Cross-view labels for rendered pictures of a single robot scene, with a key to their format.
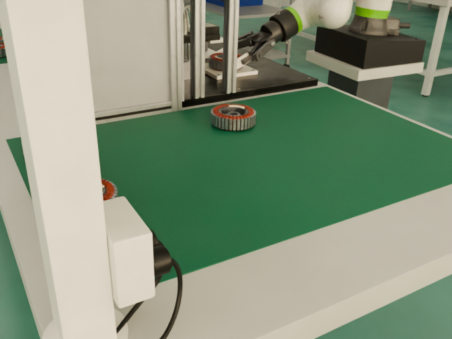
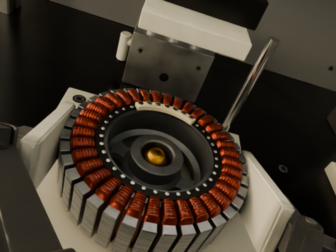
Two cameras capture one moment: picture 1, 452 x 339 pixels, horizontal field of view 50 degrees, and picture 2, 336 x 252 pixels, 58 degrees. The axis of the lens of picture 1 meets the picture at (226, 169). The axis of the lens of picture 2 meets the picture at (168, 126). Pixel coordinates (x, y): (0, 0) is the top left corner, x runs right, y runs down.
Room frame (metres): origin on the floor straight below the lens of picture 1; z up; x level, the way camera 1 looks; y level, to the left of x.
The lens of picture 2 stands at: (1.59, -0.11, 0.94)
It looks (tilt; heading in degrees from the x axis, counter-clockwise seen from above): 39 degrees down; 111
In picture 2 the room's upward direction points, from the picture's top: 22 degrees clockwise
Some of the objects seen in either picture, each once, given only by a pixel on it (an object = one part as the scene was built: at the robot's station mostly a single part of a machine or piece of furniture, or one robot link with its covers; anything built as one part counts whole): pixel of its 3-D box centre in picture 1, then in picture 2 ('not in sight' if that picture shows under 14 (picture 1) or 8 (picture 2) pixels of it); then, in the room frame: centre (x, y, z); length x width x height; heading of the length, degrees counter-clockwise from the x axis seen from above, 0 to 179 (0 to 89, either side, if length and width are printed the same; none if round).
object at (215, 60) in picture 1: (226, 61); (154, 161); (1.54, 0.01, 0.80); 0.11 x 0.11 x 0.04
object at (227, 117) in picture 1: (233, 116); not in sight; (1.13, -0.01, 0.77); 0.11 x 0.11 x 0.04
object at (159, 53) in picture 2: (185, 67); (168, 57); (1.47, 0.13, 0.80); 0.08 x 0.05 x 0.06; 31
